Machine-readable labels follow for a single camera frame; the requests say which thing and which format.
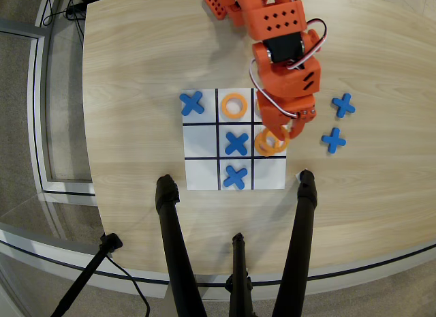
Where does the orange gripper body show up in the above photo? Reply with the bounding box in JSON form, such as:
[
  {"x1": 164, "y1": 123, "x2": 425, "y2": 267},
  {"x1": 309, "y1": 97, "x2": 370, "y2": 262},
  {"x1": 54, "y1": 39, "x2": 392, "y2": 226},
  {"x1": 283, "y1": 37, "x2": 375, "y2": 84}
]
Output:
[{"x1": 258, "y1": 89, "x2": 316, "y2": 127}]

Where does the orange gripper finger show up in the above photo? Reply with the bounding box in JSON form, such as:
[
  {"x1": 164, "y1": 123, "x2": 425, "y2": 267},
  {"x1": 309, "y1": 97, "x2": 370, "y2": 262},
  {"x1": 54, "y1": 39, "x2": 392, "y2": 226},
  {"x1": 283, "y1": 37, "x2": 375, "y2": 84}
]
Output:
[
  {"x1": 264, "y1": 122, "x2": 290, "y2": 142},
  {"x1": 288, "y1": 108, "x2": 317, "y2": 140}
]

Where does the orange robot base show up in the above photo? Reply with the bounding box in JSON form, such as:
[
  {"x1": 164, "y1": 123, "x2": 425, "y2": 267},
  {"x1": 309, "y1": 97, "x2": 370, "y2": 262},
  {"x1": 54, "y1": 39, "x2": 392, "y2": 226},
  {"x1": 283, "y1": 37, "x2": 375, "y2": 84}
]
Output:
[{"x1": 203, "y1": 0, "x2": 228, "y2": 21}]

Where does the blue foam cross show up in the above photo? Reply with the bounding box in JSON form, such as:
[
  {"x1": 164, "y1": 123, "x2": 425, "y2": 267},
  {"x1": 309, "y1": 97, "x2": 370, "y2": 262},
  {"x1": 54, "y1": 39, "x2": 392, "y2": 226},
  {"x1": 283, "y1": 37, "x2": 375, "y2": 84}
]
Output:
[
  {"x1": 321, "y1": 127, "x2": 347, "y2": 154},
  {"x1": 223, "y1": 164, "x2": 248, "y2": 190},
  {"x1": 179, "y1": 91, "x2": 206, "y2": 117},
  {"x1": 224, "y1": 132, "x2": 249, "y2": 157},
  {"x1": 331, "y1": 93, "x2": 356, "y2": 119}
]

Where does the white tic-tac-toe grid sheet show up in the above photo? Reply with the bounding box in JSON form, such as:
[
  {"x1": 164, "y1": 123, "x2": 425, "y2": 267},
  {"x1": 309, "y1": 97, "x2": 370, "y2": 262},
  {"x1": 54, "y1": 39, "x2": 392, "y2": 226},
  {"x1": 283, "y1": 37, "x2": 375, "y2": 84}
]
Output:
[{"x1": 181, "y1": 88, "x2": 289, "y2": 192}]

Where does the black tripod leg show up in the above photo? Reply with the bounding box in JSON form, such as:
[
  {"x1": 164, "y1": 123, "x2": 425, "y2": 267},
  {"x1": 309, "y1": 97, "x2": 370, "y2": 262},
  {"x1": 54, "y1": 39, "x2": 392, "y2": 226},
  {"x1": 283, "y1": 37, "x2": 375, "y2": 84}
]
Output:
[
  {"x1": 225, "y1": 232, "x2": 255, "y2": 317},
  {"x1": 155, "y1": 174, "x2": 207, "y2": 317},
  {"x1": 272, "y1": 169, "x2": 318, "y2": 317}
]

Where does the thin black stand leg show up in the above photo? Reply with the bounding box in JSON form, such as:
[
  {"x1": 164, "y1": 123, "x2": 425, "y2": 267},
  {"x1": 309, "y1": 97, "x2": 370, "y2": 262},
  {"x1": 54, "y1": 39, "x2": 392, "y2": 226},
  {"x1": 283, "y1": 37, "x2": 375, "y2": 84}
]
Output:
[{"x1": 50, "y1": 232, "x2": 123, "y2": 317}]

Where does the black floor cable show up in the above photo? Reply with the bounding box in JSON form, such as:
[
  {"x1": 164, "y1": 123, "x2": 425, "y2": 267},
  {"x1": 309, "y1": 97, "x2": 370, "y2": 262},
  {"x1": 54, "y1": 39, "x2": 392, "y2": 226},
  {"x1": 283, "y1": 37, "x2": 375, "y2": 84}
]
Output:
[{"x1": 105, "y1": 254, "x2": 151, "y2": 317}]

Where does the black cable bundle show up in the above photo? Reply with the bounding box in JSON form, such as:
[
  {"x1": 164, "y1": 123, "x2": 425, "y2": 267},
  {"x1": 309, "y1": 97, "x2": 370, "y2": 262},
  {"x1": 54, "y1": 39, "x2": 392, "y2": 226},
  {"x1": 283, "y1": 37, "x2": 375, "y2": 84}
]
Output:
[{"x1": 40, "y1": 0, "x2": 86, "y2": 29}]

